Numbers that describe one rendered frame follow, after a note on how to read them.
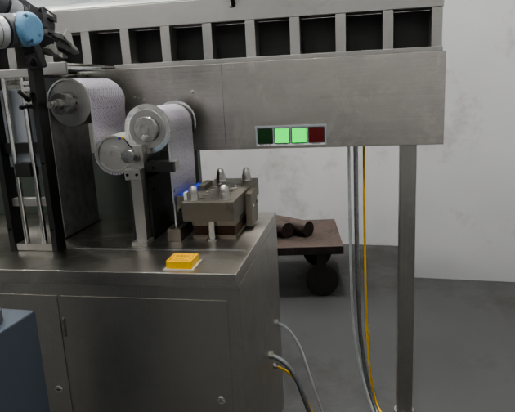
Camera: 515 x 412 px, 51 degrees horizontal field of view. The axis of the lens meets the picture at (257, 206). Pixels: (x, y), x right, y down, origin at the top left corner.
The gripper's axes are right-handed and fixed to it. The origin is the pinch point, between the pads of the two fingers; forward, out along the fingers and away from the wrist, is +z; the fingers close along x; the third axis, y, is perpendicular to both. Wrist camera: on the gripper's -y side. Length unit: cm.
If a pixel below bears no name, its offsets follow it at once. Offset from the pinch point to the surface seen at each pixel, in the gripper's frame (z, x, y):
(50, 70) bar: 2.1, 9.3, -1.0
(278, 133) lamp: 56, -42, -17
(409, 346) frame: 114, -65, -95
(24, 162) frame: 4.3, 21.9, -26.4
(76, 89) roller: 8.7, 5.4, -5.6
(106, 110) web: 20.6, 3.5, -8.9
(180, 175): 31.9, -15.1, -32.3
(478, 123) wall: 241, -113, 29
